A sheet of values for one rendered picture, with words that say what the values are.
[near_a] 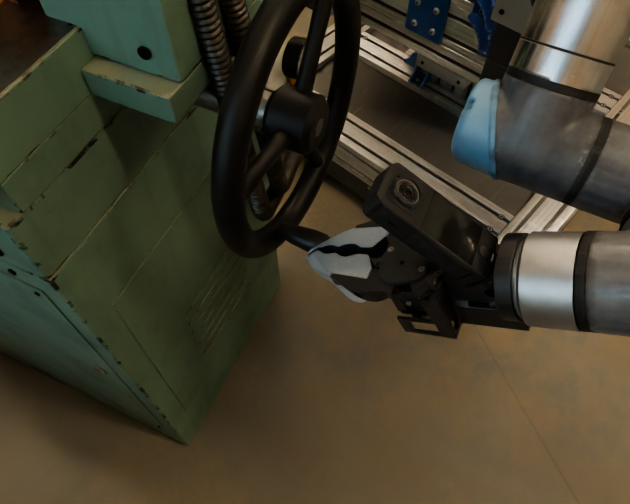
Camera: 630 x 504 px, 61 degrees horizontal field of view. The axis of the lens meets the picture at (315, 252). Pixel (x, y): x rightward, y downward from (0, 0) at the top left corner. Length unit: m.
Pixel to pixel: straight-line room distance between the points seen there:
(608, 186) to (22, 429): 1.22
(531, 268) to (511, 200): 0.91
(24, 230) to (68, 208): 0.05
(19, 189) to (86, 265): 0.14
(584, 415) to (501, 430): 0.19
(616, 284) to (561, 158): 0.11
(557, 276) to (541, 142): 0.11
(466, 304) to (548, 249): 0.10
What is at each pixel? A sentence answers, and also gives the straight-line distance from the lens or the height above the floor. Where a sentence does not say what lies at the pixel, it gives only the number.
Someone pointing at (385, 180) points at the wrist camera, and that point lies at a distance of 0.41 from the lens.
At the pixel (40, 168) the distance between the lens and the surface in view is 0.54.
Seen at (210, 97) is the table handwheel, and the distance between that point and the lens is 0.57.
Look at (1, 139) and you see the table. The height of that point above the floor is 0.87.
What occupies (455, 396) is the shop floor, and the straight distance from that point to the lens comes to 1.28.
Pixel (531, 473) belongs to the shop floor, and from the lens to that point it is 1.29.
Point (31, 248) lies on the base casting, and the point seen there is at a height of 0.76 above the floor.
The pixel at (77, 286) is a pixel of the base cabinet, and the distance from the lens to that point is 0.65.
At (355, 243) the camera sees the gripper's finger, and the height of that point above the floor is 0.76.
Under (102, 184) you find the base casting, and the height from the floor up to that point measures 0.75.
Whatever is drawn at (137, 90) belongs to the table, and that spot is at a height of 0.87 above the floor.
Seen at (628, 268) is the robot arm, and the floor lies 0.88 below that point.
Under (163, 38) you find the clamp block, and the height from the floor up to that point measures 0.91.
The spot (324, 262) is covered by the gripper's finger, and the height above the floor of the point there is 0.75.
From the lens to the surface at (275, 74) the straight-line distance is 0.90.
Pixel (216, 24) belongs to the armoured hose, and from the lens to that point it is 0.50.
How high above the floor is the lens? 1.19
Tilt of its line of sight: 57 degrees down
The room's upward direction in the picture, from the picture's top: straight up
